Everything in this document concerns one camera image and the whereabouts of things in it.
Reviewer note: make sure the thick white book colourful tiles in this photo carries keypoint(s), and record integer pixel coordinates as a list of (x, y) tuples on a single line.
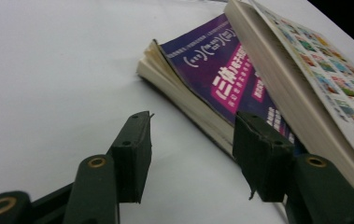
[(290, 77)]

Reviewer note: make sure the purple cover magazine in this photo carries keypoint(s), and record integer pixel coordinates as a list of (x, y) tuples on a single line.
[(209, 68)]

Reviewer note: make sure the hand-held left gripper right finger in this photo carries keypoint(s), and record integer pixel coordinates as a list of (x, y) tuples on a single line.
[(265, 158)]

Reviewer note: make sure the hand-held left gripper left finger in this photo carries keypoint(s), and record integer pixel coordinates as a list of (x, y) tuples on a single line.
[(131, 161)]

